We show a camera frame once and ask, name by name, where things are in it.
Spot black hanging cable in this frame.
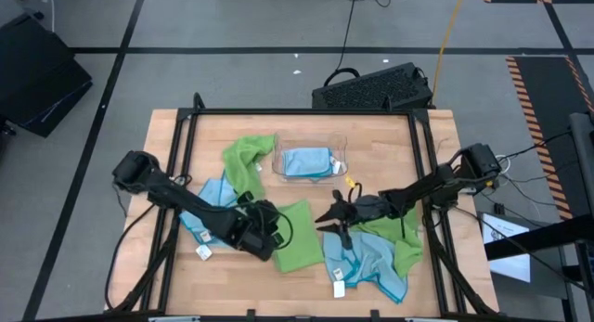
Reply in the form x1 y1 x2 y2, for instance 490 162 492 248
323 0 361 87

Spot black perforated computer case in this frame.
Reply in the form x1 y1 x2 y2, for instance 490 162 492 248
311 61 435 110

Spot clear plastic bin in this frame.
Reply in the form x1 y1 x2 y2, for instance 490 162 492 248
271 130 349 184

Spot green microfiber towel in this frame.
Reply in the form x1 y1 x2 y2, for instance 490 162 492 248
221 134 278 200
271 200 325 275
352 205 424 279

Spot large black equipment case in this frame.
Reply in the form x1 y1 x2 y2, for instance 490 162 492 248
0 13 94 138

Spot black metal stand beam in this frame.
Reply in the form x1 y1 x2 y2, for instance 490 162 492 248
484 213 594 262

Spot grey metal post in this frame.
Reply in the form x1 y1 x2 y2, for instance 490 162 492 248
569 111 594 221

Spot blue teal-edged microfiber towel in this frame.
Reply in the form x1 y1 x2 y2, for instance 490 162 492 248
281 147 347 179
322 231 409 304
178 176 245 248

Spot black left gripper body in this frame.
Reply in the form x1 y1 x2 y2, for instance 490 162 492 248
226 200 285 247

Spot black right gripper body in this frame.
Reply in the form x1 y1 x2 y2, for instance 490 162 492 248
345 194 395 228

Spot white printed sheet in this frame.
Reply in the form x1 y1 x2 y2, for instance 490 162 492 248
481 212 533 284

